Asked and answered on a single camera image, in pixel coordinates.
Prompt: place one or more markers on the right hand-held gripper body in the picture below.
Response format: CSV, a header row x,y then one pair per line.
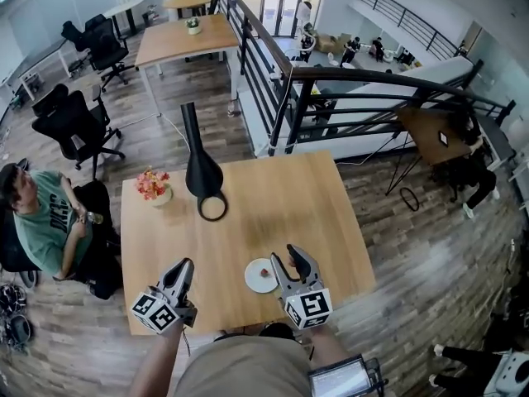
x,y
308,306

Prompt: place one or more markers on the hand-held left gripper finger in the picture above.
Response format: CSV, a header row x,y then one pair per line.
x,y
173,277
188,281

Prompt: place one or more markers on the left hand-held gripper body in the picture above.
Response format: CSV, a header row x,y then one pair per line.
x,y
155,310

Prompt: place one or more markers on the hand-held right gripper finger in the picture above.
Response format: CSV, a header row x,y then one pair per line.
x,y
306,267
281,273

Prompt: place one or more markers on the red strawberry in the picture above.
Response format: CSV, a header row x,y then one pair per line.
x,y
263,272

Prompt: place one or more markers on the small white plate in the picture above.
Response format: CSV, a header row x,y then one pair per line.
x,y
254,281

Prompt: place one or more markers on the person's left forearm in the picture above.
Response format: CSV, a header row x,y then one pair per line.
x,y
157,362

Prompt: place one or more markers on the person's right forearm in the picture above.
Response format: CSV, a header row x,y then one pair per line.
x,y
328,345

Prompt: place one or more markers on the person's torso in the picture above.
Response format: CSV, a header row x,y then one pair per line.
x,y
244,370

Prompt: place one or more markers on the pink flowers in white pot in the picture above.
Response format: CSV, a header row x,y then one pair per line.
x,y
155,186

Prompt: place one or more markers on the row of black headsets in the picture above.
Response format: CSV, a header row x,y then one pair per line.
x,y
14,317

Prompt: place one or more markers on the black office chair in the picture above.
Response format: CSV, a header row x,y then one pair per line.
x,y
72,35
70,122
12,254
107,44

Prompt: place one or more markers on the black stair railing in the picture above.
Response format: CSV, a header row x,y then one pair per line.
x,y
297,97

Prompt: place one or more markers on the small dark wooden table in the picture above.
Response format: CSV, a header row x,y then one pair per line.
x,y
430,135

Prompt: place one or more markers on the wooden table white legs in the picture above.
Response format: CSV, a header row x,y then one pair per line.
x,y
186,46

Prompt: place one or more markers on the white robot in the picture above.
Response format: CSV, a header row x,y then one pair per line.
x,y
306,27

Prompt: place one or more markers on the small potted white flowers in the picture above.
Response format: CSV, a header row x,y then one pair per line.
x,y
193,26

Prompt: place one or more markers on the grey desk white legs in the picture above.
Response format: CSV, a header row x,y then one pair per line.
x,y
41,60

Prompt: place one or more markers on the black balcony railing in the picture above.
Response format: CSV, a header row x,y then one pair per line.
x,y
409,19

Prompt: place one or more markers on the round white table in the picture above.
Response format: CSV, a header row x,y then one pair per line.
x,y
124,6

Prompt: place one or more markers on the round wooden table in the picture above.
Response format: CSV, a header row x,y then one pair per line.
x,y
188,0

